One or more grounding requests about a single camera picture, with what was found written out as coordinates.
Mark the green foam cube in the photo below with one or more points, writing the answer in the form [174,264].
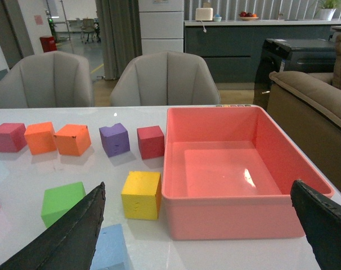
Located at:
[59,200]

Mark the red bin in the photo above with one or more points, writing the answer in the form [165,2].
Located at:
[48,43]

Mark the brown sofa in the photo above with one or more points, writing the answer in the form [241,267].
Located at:
[307,106]

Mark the grey chair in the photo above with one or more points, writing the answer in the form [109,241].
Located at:
[165,79]
[51,79]

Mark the fruit plate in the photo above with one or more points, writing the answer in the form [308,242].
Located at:
[247,16]

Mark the light blue foam cube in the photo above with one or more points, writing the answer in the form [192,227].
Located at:
[111,251]

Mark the magenta foam cube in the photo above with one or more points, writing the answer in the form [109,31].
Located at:
[12,137]

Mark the pink plastic bin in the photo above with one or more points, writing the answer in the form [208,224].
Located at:
[228,172]

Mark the potted green plant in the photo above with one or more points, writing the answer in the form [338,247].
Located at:
[327,10]

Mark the right grey chair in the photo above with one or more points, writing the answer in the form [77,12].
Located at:
[165,79]

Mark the left grey chair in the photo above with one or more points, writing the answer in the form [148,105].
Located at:
[51,79]

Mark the notched purple foam cube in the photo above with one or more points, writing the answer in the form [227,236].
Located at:
[114,139]

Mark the cream toaster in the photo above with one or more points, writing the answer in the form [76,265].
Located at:
[204,13]

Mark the grey curtain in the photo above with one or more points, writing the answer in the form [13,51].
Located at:
[120,34]

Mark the dark grey counter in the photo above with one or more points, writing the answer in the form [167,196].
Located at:
[232,49]

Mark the dark red foam cube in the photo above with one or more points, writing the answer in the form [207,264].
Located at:
[150,142]

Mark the yellow foam cube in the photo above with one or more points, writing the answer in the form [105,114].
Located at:
[141,195]

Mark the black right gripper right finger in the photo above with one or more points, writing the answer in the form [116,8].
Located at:
[320,218]

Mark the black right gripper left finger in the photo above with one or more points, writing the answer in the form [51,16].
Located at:
[70,243]

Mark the chipped orange foam cube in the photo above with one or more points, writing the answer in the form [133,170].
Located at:
[72,139]

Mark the black appliance box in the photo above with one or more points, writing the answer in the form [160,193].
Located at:
[304,55]

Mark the white drawer cabinet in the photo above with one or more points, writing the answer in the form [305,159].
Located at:
[161,24]

